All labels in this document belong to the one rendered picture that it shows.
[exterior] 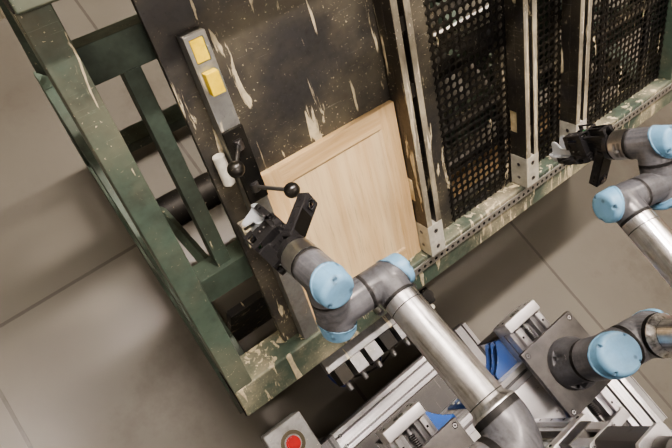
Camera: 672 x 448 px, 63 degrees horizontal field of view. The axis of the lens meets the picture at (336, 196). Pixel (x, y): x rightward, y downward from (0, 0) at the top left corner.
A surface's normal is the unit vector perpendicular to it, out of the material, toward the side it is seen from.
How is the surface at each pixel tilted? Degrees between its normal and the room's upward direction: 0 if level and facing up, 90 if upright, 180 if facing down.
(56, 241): 0
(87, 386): 0
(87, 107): 53
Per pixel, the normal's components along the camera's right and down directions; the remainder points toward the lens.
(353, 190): 0.56, 0.39
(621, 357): 0.05, -0.34
